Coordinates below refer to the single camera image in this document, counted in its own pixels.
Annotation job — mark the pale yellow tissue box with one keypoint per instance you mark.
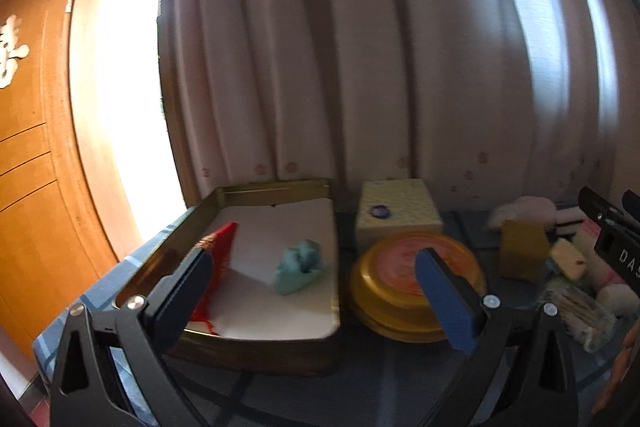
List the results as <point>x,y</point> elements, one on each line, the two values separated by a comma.
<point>395,222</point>

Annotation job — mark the pale floral curtain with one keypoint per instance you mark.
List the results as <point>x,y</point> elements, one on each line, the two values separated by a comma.
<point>375,57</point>

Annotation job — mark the black and white striped item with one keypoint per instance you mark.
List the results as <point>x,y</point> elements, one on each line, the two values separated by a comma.
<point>569,219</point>

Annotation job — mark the blue plaid tablecloth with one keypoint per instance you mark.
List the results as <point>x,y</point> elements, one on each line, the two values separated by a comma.
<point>400,372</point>

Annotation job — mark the pink powder puff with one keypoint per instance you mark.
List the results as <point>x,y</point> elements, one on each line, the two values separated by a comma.
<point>530,209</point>

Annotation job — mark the yellow sponge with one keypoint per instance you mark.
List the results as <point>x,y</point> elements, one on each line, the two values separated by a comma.
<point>522,252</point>

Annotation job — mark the yellow round tin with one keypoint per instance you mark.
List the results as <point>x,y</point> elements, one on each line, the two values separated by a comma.
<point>390,287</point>

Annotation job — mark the pink and white knitted cloth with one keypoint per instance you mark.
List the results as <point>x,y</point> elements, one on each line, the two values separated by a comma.
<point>617,297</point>

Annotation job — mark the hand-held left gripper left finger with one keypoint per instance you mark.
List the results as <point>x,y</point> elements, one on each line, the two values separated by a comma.
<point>185,297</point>

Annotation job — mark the wooden door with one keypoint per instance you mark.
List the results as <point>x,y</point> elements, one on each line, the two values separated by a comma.
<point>35,182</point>

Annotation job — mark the white door ornament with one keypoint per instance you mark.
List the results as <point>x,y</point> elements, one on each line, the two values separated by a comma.
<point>12,52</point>

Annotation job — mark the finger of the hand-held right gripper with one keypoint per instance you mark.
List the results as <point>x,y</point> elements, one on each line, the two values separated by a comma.
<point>631,203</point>
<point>595,206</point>

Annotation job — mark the red fabric pouch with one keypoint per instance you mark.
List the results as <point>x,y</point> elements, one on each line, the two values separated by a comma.
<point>222,247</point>

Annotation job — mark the teal soft cloth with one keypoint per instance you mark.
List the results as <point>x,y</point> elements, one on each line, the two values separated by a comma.
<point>297,269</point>

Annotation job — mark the orange packet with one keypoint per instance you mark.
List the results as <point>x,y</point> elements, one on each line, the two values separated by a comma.
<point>620,372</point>

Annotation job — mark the gold rectangular tin box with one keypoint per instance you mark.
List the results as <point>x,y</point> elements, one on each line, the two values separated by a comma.
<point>250,357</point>

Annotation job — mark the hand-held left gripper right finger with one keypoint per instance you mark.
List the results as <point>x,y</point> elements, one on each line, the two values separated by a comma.
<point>445,302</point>

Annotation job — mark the clear cotton swab packet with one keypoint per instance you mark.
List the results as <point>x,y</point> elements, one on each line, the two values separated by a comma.
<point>580,317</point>

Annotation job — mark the pale sponge piece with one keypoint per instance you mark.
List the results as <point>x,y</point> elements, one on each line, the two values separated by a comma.
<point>567,259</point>

